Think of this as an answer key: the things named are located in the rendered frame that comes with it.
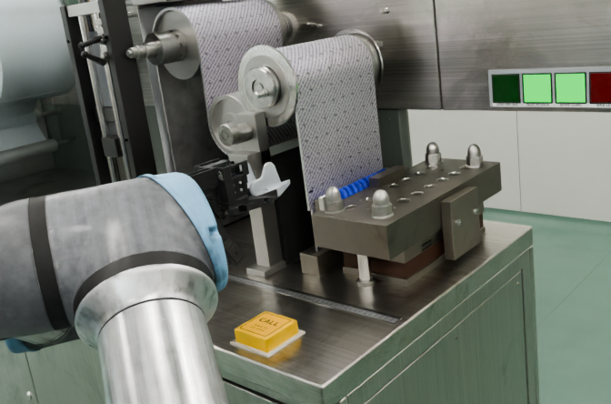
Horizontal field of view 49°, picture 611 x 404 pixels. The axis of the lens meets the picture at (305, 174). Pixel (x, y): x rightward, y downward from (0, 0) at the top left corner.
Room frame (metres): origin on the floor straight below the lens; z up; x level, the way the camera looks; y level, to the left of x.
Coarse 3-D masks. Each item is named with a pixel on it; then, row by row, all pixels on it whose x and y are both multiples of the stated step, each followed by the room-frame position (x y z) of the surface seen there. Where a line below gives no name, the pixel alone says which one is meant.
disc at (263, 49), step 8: (256, 48) 1.22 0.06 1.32; (264, 48) 1.21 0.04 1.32; (272, 48) 1.20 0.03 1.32; (248, 56) 1.24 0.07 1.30; (272, 56) 1.20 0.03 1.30; (280, 56) 1.19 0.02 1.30; (240, 64) 1.26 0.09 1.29; (280, 64) 1.19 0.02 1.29; (288, 64) 1.18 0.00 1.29; (240, 72) 1.26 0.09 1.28; (288, 72) 1.18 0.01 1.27; (240, 80) 1.26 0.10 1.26; (288, 80) 1.18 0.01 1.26; (240, 88) 1.26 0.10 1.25; (296, 88) 1.17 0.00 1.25; (296, 96) 1.17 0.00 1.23; (248, 104) 1.25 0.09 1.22; (288, 104) 1.18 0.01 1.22; (296, 104) 1.17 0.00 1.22; (288, 112) 1.18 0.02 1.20; (272, 120) 1.21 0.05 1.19; (280, 120) 1.20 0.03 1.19
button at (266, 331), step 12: (264, 312) 0.98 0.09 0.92; (252, 324) 0.95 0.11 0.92; (264, 324) 0.94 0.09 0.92; (276, 324) 0.94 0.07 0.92; (288, 324) 0.93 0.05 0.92; (240, 336) 0.93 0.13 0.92; (252, 336) 0.91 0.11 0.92; (264, 336) 0.90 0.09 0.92; (276, 336) 0.91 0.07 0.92; (288, 336) 0.93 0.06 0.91; (264, 348) 0.90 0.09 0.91
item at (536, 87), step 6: (528, 78) 1.22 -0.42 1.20; (534, 78) 1.21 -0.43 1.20; (540, 78) 1.20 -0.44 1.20; (546, 78) 1.19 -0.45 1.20; (528, 84) 1.22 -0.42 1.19; (534, 84) 1.21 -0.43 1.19; (540, 84) 1.20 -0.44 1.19; (546, 84) 1.19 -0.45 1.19; (528, 90) 1.22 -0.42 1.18; (534, 90) 1.21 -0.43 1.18; (540, 90) 1.20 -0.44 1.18; (546, 90) 1.19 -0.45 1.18; (528, 96) 1.22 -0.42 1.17; (534, 96) 1.21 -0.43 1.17; (540, 96) 1.20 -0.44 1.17; (546, 96) 1.19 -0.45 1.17
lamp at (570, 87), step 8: (560, 80) 1.18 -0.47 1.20; (568, 80) 1.17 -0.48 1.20; (576, 80) 1.16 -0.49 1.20; (584, 80) 1.15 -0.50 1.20; (560, 88) 1.18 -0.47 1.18; (568, 88) 1.17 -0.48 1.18; (576, 88) 1.16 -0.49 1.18; (584, 88) 1.15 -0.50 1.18; (560, 96) 1.18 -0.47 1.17; (568, 96) 1.17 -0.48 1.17; (576, 96) 1.16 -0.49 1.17; (584, 96) 1.15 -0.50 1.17
